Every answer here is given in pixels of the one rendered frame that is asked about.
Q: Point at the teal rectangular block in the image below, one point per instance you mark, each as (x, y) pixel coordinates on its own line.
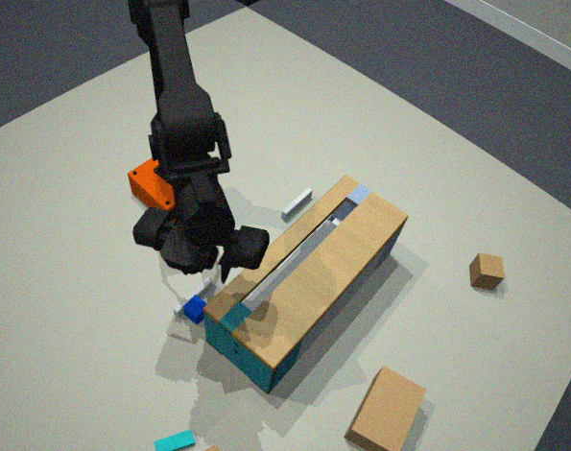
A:
(175, 442)

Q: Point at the blue block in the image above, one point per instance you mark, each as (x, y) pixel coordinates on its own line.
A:
(193, 309)

